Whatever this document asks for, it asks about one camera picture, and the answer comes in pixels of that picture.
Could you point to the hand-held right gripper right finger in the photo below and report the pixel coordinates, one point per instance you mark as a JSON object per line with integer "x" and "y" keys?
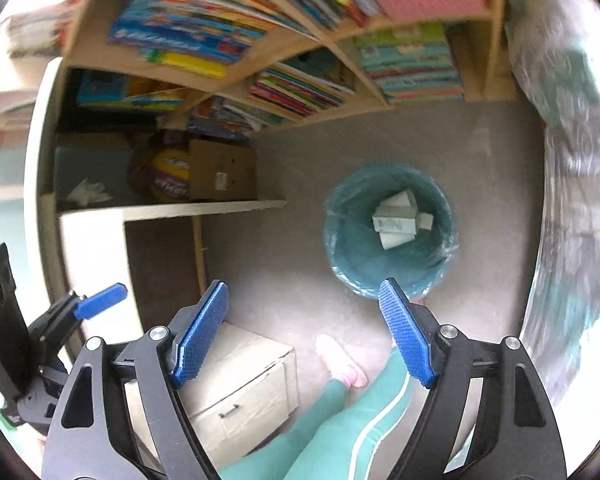
{"x": 406, "y": 335}

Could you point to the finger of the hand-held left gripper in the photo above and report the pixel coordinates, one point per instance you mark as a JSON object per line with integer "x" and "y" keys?
{"x": 100, "y": 300}

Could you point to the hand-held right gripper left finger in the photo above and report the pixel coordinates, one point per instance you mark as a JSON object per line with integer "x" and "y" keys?
{"x": 200, "y": 332}

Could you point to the teal trash bin with liner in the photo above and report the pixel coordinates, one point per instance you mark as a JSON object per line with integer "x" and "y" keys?
{"x": 350, "y": 245}

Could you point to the pink slipper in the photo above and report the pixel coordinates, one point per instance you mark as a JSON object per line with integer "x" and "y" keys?
{"x": 340, "y": 360}

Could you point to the small white carton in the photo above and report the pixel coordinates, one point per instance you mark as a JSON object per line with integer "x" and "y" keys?
{"x": 395, "y": 224}
{"x": 426, "y": 220}
{"x": 397, "y": 202}
{"x": 392, "y": 240}

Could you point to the crumpled white tissue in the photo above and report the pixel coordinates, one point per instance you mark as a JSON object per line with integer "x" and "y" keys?
{"x": 86, "y": 192}

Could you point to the person's leg in green trousers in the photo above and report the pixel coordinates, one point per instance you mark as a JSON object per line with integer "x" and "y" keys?
{"x": 340, "y": 435}

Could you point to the yellow purple snack bag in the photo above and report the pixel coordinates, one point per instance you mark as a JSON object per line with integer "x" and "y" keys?
{"x": 162, "y": 175}

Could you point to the brown cardboard box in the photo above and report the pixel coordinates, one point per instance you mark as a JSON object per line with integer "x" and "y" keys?
{"x": 222, "y": 170}

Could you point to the stack of blue yellow books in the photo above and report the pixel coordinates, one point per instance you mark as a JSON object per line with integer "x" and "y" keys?
{"x": 122, "y": 92}

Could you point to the stack of floppy picture books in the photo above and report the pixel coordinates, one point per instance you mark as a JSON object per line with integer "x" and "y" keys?
{"x": 225, "y": 120}

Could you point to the grey patterned blanket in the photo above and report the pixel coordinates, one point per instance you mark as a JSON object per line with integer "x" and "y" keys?
{"x": 565, "y": 185}

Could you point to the stack of striped thin books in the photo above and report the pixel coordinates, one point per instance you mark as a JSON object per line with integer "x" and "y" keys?
{"x": 300, "y": 87}

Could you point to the stack of teal books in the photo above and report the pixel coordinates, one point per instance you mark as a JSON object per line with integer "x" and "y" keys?
{"x": 410, "y": 65}

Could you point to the pile of books on desk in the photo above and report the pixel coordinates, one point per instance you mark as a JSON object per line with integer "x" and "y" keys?
{"x": 35, "y": 27}

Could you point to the stack of colourful children's books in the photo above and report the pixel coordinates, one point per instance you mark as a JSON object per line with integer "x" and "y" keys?
{"x": 195, "y": 25}

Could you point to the wooden bookshelf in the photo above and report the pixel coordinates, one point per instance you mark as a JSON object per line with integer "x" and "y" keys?
{"x": 340, "y": 42}

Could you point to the white desk frame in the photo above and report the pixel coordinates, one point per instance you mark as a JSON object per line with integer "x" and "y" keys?
{"x": 90, "y": 240}

